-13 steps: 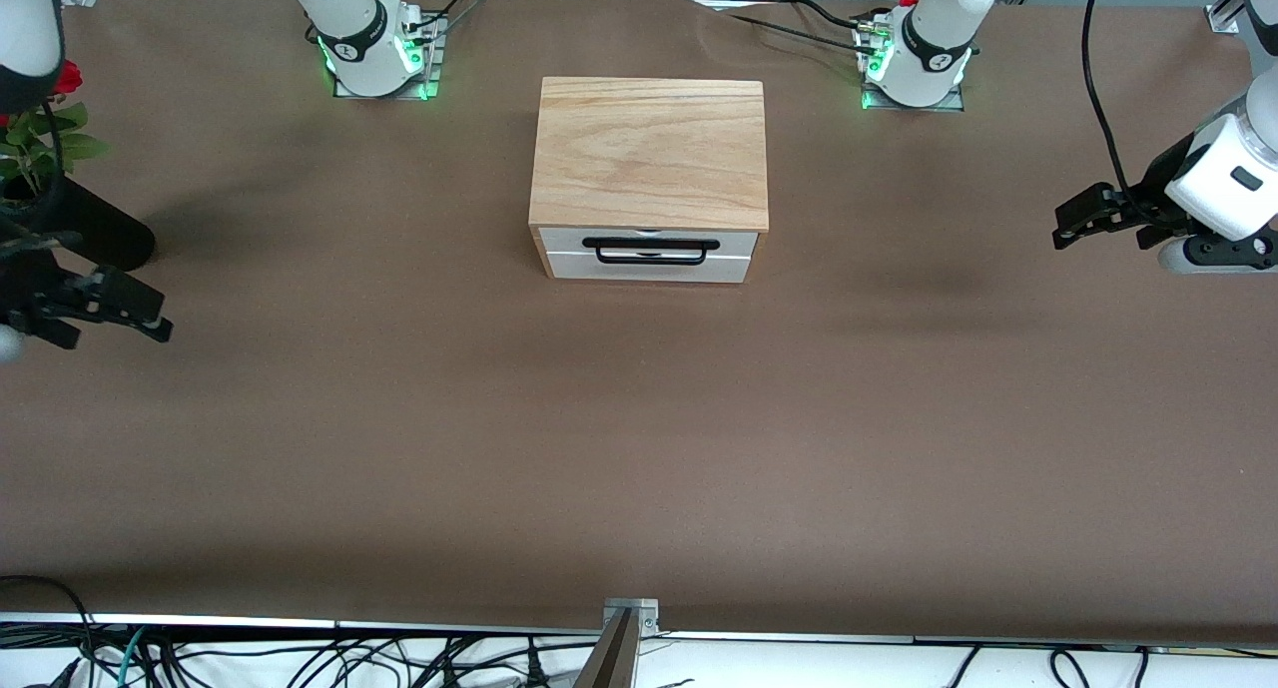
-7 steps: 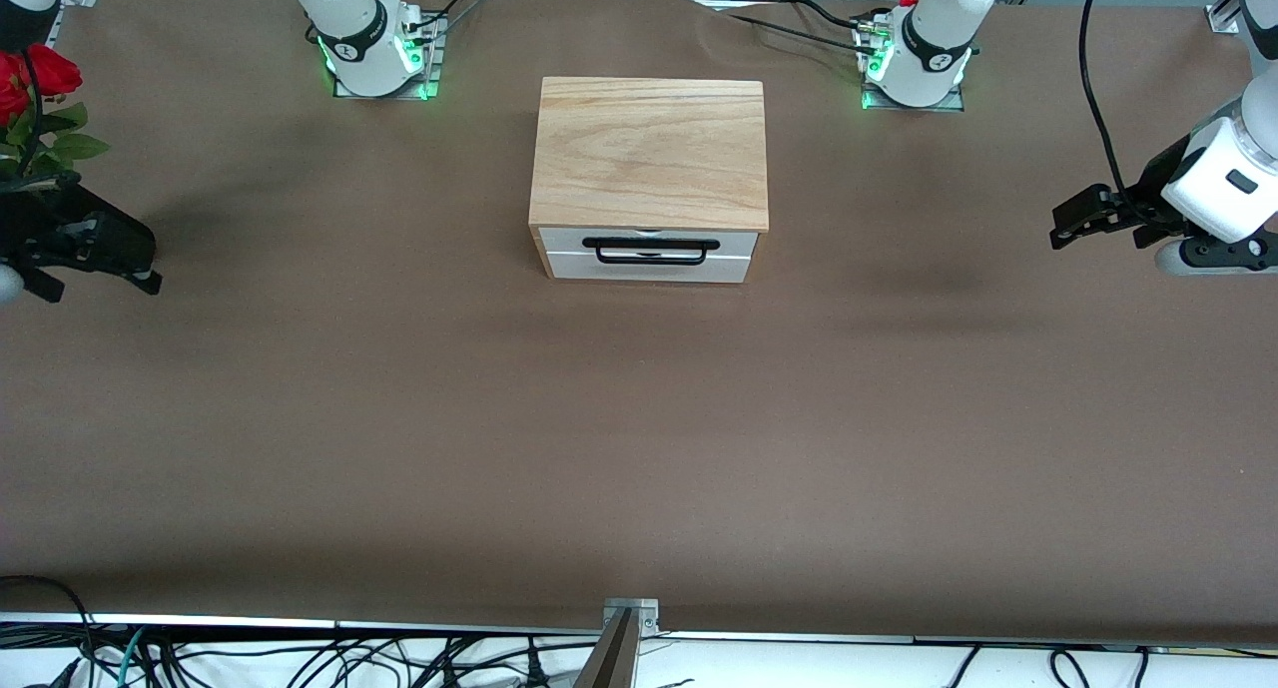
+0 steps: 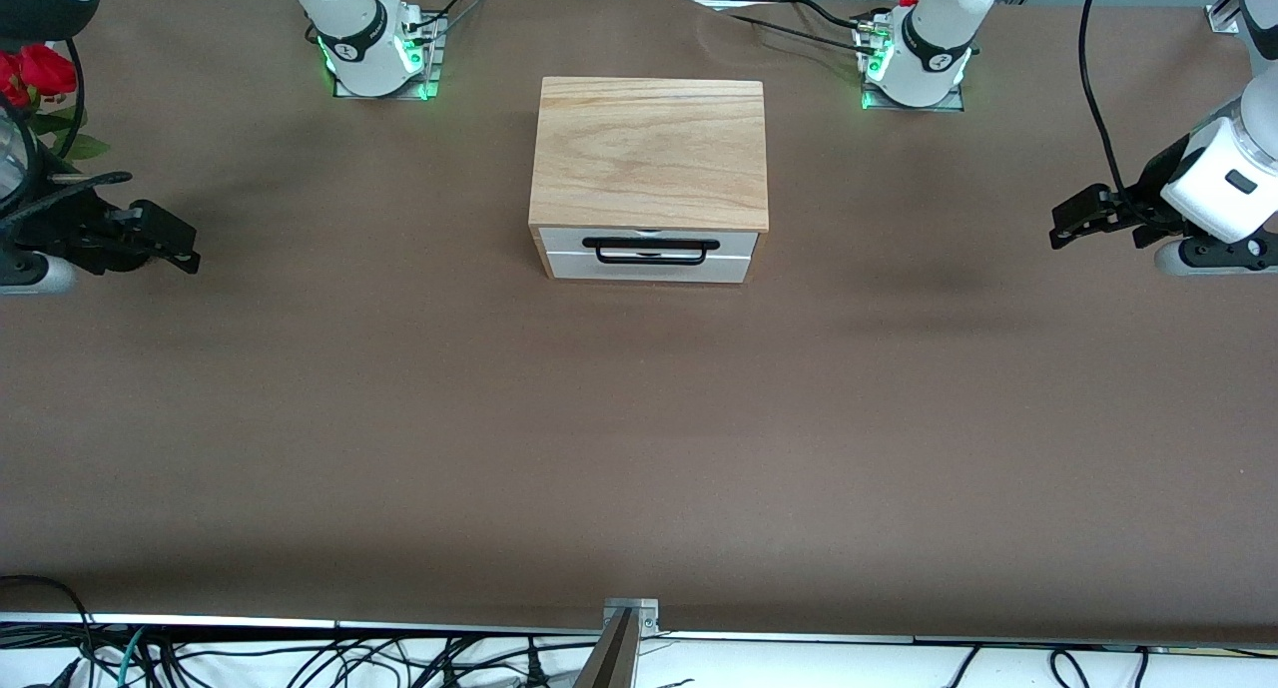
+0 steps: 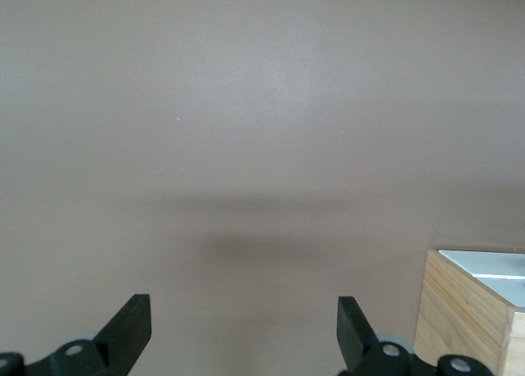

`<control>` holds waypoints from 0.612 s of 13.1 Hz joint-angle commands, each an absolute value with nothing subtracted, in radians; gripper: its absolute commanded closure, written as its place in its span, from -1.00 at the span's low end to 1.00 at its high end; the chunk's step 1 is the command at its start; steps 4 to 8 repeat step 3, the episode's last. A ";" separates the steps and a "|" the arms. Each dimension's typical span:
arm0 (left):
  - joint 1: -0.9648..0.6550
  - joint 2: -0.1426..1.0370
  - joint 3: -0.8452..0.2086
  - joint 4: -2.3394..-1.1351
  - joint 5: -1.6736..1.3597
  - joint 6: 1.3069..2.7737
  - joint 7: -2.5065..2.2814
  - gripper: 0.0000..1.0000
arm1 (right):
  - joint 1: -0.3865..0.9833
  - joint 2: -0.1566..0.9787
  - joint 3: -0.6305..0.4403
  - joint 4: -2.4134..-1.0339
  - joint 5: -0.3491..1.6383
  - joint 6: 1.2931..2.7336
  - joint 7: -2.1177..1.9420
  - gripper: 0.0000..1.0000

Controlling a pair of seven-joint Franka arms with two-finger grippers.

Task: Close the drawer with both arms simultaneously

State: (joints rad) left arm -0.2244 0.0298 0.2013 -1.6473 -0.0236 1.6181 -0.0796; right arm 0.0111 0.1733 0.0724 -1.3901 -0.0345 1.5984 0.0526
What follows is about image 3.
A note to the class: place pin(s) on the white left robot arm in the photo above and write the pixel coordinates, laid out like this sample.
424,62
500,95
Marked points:
929,49

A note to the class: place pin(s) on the black perforated camera mount plate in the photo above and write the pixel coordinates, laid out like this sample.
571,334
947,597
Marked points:
1238,249

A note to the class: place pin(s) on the silver table edge rail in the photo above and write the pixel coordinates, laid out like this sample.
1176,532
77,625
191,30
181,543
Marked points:
250,623

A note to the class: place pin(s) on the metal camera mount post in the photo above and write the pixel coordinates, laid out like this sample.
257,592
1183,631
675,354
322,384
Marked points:
614,658

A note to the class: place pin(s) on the aluminium frame extrusion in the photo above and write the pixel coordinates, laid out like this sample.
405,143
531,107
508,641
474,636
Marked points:
1226,14

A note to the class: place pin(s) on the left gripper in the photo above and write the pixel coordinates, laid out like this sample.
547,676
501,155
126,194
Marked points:
1150,188

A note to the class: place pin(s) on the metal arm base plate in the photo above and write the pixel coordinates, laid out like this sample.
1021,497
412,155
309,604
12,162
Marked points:
429,64
949,101

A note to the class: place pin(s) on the light wooden cabinet box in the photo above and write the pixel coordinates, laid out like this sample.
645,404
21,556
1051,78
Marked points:
649,149

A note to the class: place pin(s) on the plain white drawer front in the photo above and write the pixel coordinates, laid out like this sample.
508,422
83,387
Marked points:
649,274

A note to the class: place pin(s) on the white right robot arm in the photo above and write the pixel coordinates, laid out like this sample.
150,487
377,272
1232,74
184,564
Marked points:
354,29

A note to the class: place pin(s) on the wooden drawer with white front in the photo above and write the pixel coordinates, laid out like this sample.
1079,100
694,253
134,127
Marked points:
559,241

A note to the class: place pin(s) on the brown table cover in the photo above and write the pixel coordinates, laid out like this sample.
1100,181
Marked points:
300,418

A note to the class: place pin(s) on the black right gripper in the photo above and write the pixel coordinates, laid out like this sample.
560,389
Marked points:
52,229

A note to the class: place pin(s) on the red artificial rose bouquet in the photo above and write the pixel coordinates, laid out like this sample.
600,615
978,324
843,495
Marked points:
45,69

